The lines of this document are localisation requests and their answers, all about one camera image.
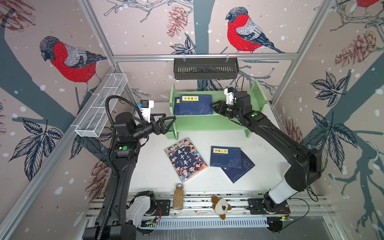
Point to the blue book wide yellow label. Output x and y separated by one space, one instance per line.
195 105

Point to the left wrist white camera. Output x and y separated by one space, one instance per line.
145 107

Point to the brown white plush toy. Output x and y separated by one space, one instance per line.
220 206

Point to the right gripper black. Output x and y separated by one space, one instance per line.
222 106

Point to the dark blue bottom book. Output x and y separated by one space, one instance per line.
235 174

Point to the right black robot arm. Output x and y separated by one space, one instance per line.
305 164

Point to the blue book small yellow label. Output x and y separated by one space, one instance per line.
176 110

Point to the illustrated Chinese history book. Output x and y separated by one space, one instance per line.
186 160

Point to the blue book under stack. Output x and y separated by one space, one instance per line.
226 157

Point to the dark hanging perforated basket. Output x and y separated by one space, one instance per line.
206 68

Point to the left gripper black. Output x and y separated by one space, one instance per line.
161 130

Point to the glass jar of grains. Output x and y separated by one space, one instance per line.
178 202

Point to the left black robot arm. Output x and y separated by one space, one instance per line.
117 219

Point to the green two-tier wooden shelf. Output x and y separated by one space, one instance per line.
214 122

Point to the white wire mesh tray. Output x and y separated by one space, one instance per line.
96 117

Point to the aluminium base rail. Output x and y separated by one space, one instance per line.
199 205

